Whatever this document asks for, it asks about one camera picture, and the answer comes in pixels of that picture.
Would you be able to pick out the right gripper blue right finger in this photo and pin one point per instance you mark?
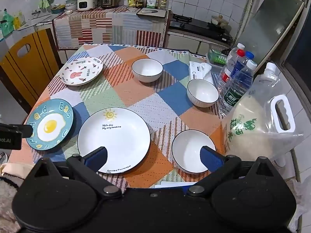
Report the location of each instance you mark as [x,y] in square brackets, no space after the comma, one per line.
[220,167]

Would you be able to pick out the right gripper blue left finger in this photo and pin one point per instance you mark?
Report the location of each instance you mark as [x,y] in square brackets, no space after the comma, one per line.
[85,169]

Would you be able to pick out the white bowl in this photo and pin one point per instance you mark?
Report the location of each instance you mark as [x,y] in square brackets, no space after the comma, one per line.
[186,148]
[202,93]

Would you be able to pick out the blue fried egg plate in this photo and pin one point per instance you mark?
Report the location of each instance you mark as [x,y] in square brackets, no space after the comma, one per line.
[51,122]

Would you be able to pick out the large white sunshine plate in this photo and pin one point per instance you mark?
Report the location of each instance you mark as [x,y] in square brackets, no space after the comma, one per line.
[122,132]

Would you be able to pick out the pink rabbit carrot plate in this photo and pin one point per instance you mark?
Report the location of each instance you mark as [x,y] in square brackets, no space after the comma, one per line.
[81,71]

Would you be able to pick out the white bowl table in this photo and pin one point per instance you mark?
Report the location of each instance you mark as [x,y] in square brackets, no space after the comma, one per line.
[147,70]

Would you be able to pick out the yellow wooden chair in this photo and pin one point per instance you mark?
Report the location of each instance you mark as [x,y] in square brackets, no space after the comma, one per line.
[29,66]

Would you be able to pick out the water bottle green label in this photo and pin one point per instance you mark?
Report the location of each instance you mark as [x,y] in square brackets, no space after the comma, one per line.
[237,87]

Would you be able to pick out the water bottle red label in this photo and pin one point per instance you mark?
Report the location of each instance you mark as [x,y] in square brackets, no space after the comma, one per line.
[227,70]

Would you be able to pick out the white tissue box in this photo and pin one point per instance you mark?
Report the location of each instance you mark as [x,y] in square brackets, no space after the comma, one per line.
[200,71]

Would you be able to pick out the water bottle blue label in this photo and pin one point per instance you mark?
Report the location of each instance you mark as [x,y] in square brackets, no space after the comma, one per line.
[242,58]

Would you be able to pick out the checkered colourful tablecloth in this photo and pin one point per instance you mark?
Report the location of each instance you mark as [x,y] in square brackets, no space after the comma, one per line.
[163,105]

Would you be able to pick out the green plastic basket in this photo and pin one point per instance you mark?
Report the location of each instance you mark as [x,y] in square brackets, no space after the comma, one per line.
[216,57]

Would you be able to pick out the striped patchwork counter cloth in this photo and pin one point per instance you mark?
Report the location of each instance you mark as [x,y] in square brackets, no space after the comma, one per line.
[121,25]

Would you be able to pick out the cream pot on stove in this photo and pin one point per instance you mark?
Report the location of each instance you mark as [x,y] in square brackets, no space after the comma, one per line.
[219,21]

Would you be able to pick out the black gas stove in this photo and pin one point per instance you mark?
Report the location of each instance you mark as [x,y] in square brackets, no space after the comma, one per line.
[202,28]

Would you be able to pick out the white rice cooker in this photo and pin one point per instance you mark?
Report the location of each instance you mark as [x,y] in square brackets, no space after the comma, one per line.
[86,5]

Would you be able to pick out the cutting board with knife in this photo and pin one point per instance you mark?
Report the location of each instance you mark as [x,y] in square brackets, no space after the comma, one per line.
[152,12]

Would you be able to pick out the yellow snack bag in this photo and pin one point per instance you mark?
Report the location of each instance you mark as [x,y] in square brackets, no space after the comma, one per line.
[132,0]

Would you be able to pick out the clear rice bag with handle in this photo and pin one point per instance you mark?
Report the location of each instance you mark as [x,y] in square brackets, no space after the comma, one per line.
[262,121]

